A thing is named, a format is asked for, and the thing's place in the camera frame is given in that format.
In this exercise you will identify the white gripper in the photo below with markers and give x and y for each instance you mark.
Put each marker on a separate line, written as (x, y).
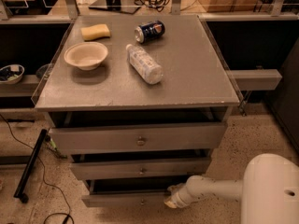
(179, 196)

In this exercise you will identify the grey bottom drawer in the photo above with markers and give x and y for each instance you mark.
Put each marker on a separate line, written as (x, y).
(130, 191)

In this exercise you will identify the grey drawer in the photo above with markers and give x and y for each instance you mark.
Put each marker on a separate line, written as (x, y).
(141, 168)
(130, 191)
(134, 138)

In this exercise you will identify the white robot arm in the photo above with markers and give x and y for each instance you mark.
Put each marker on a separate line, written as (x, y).
(268, 191)

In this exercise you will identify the grey middle drawer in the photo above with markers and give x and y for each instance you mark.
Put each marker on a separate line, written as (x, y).
(141, 168)

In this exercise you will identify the grey top drawer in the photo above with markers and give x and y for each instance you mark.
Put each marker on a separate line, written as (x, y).
(134, 138)

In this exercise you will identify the grey drawer cabinet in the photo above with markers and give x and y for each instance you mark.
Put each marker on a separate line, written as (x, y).
(195, 87)

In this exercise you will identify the clear plastic water bottle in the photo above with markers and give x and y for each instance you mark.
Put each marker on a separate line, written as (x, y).
(144, 64)

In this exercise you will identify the black bar on floor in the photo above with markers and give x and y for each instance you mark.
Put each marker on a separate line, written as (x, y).
(19, 192)

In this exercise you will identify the beige paper bowl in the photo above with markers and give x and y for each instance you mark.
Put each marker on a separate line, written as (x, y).
(86, 56)

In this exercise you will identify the blue pepsi can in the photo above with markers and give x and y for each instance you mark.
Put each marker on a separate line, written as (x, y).
(149, 31)

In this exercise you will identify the yellow sponge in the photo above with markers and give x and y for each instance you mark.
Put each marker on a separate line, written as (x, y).
(95, 32)

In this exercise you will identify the white bowl with items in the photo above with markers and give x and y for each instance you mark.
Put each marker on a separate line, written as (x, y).
(11, 74)

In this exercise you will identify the black monitor stand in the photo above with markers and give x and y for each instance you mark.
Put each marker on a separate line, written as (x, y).
(121, 6)

